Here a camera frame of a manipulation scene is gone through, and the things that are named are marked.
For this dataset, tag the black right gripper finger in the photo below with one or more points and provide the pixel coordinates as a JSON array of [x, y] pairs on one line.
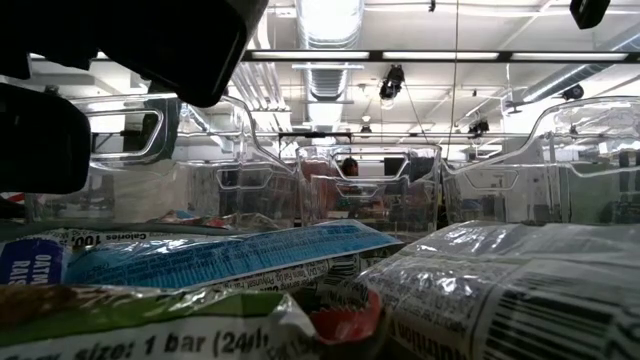
[[590, 11]]

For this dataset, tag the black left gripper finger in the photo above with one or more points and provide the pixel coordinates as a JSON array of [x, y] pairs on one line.
[[40, 140]]

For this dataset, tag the light blue granola bar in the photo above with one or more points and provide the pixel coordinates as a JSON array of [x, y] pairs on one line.
[[181, 215]]

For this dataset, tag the red chocolate chip granola bar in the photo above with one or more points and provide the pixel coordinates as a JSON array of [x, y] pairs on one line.
[[220, 222]]

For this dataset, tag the green granola bar packet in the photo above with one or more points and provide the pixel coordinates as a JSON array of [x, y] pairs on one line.
[[150, 310]]

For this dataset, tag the black ceiling spotlight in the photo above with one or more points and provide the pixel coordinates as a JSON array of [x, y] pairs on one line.
[[479, 126], [572, 92]]

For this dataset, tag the clear plastic bin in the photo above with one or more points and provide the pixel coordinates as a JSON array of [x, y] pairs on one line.
[[325, 200], [500, 200], [150, 190]]

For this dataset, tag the black rig crossbar with lights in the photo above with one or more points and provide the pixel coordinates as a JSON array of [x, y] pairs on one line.
[[376, 55]]

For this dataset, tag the person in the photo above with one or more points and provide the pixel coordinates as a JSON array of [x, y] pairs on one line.
[[350, 167]]

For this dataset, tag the blue snack bar bottom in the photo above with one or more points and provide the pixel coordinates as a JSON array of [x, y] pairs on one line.
[[500, 280]]

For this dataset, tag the silver ventilation duct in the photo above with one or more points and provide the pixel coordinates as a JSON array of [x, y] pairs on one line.
[[327, 75]]

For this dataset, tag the black overhead camera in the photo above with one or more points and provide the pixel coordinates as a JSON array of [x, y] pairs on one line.
[[392, 80]]

